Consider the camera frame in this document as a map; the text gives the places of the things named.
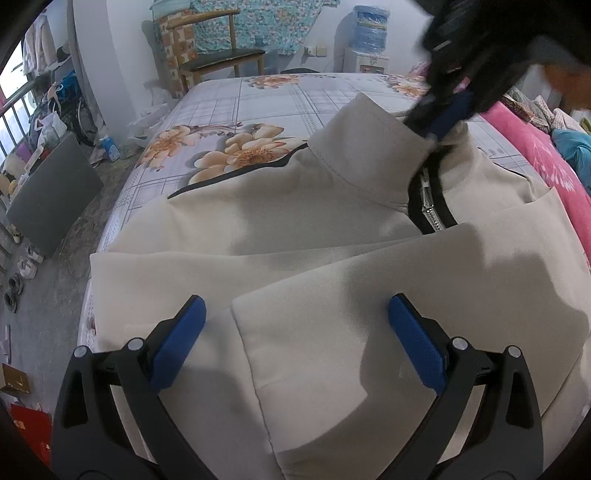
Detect person's right hand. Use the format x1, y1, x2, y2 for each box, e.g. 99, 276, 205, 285
542, 62, 591, 112

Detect floral bed sheet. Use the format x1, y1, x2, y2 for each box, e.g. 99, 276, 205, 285
76, 72, 539, 354

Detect cardboard box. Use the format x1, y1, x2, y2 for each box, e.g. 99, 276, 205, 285
0, 363, 34, 396

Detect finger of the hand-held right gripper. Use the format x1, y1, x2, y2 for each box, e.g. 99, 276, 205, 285
404, 90, 478, 141

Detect white water dispenser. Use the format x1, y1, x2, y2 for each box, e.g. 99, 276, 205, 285
344, 48, 389, 75

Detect white plastic bag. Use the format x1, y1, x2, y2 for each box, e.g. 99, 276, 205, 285
36, 111, 68, 149

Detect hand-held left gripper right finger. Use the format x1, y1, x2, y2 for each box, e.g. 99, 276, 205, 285
388, 293, 544, 480

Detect wooden chair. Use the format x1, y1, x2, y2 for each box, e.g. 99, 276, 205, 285
166, 9, 267, 91

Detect cream zip jacket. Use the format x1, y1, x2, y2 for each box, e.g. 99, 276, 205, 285
85, 91, 591, 480

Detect checked cloth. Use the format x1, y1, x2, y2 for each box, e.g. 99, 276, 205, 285
549, 108, 583, 136

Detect pink floral blanket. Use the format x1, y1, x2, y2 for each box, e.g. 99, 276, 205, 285
480, 102, 591, 266

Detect grey board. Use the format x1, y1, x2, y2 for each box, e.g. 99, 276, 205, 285
6, 131, 105, 257

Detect teal floral wall cloth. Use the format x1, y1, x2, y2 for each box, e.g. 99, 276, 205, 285
191, 0, 339, 57

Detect white hanging clothes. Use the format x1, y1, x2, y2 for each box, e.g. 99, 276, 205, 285
22, 13, 52, 75

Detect white crumpled plastic sheet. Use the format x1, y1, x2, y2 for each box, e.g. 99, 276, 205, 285
126, 103, 175, 140

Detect blue water bottle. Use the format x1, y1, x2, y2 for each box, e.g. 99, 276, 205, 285
353, 4, 389, 57

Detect bicycle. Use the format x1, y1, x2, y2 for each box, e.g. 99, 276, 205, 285
74, 95, 99, 145

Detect blue and white packet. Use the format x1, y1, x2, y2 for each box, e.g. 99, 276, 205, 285
99, 136, 123, 163

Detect teal plastic basin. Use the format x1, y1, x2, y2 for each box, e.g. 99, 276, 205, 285
150, 0, 191, 17

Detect grey-green patterned quilt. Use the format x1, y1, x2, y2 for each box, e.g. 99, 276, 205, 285
503, 90, 555, 133

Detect brown patterned cabinet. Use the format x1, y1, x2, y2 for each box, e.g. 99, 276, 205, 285
154, 10, 198, 96

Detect red box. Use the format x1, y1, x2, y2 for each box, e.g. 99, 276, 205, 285
9, 403, 53, 468

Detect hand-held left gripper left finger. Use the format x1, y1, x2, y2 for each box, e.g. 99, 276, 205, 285
51, 295, 207, 480

